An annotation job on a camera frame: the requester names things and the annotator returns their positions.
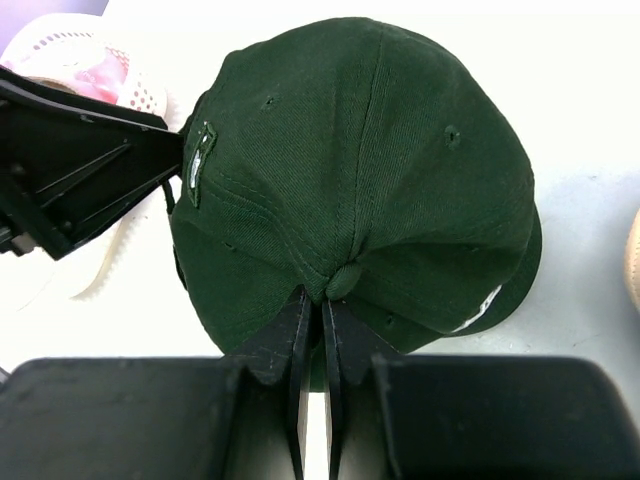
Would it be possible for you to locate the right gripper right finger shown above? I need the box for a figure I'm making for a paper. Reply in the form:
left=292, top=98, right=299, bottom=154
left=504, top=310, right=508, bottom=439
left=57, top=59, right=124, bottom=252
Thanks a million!
left=322, top=302, right=639, bottom=479

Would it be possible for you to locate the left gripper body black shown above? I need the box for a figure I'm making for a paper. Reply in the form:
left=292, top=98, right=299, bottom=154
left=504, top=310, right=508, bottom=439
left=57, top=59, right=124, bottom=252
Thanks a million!
left=1, top=191, right=38, bottom=257

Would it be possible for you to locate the white plastic basket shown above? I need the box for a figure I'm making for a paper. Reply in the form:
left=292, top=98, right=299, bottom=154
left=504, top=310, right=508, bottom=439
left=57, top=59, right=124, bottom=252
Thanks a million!
left=1, top=13, right=182, bottom=314

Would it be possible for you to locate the dark green cap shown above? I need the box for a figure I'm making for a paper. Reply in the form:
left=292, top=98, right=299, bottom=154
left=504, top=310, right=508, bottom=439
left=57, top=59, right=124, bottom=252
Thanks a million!
left=167, top=17, right=544, bottom=391

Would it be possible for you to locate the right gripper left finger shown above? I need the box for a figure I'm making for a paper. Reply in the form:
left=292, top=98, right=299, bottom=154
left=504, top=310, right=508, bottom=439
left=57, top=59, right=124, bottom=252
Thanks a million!
left=1, top=290, right=312, bottom=479

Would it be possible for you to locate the beige bucket hat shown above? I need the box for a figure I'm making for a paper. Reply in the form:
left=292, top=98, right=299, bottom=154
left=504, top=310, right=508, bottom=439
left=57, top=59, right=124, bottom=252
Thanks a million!
left=623, top=211, right=640, bottom=310

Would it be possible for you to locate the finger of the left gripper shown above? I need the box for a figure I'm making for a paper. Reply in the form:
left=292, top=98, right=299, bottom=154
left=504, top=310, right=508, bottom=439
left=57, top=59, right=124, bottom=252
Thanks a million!
left=1, top=69, right=183, bottom=260

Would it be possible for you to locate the pink cap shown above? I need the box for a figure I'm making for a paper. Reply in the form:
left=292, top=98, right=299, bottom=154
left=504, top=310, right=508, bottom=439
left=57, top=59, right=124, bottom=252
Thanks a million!
left=23, top=45, right=130, bottom=104

